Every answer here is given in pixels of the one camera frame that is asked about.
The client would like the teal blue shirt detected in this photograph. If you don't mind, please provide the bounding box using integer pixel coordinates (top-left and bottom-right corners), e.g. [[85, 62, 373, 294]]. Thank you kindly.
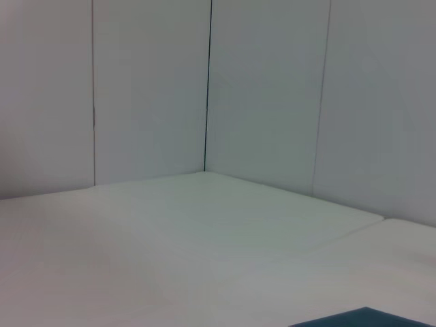
[[288, 306, 431, 327]]

